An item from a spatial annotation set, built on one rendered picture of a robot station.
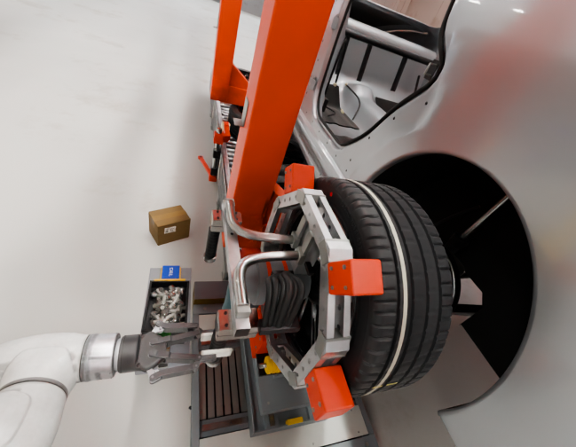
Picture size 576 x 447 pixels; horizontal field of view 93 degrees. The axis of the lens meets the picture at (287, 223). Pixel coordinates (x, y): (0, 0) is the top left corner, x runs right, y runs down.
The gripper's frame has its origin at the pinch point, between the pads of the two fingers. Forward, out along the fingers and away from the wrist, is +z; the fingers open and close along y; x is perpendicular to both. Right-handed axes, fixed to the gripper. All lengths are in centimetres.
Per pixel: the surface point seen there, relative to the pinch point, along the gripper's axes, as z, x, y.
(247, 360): 24, -69, -21
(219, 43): 12, 18, -253
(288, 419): 37, -65, 6
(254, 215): 20, -9, -60
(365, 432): 78, -75, 16
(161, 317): -14.1, -26.7, -23.2
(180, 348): -7.1, -38.1, -16.8
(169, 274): -13, -35, -47
